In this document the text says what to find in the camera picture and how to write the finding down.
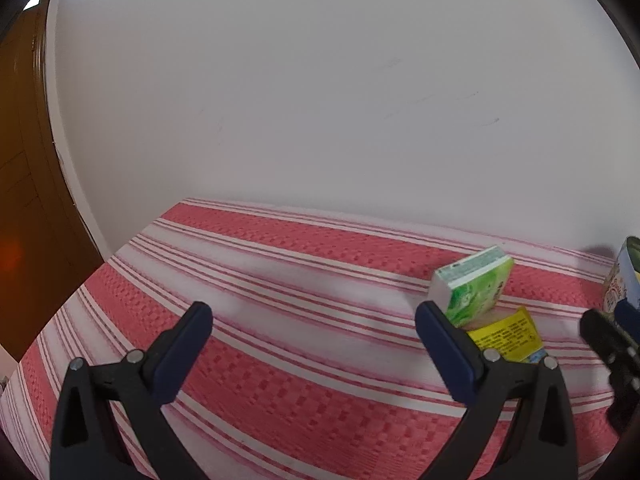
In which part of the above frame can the small green tissue pack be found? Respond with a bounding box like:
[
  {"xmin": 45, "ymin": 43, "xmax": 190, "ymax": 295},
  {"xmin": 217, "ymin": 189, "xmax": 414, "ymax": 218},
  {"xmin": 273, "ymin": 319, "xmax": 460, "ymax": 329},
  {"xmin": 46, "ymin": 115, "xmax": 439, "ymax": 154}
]
[{"xmin": 426, "ymin": 246, "xmax": 514, "ymax": 327}]

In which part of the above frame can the brown wooden door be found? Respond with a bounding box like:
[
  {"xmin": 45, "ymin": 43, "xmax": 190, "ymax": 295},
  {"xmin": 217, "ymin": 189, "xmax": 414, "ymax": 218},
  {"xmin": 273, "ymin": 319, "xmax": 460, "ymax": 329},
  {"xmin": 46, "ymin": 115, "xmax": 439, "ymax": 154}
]
[{"xmin": 1, "ymin": 6, "xmax": 103, "ymax": 360}]

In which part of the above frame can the round metal cookie tin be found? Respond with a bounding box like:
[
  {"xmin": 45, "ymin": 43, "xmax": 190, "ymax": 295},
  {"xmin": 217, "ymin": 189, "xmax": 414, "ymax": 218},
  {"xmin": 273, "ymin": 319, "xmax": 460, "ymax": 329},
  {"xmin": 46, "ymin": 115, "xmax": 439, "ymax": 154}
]
[{"xmin": 603, "ymin": 236, "xmax": 640, "ymax": 313}]

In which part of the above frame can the pink striped bed cover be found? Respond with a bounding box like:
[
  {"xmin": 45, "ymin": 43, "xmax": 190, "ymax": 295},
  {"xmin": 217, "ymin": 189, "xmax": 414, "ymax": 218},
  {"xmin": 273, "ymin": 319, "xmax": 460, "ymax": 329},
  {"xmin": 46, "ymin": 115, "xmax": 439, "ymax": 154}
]
[{"xmin": 1, "ymin": 198, "xmax": 616, "ymax": 479}]

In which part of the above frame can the yellow snack packet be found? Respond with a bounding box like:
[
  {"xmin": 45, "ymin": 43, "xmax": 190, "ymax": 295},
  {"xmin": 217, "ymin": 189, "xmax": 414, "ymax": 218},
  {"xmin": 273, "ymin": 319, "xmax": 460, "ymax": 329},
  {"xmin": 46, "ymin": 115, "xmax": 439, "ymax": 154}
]
[{"xmin": 468, "ymin": 307, "xmax": 547, "ymax": 363}]

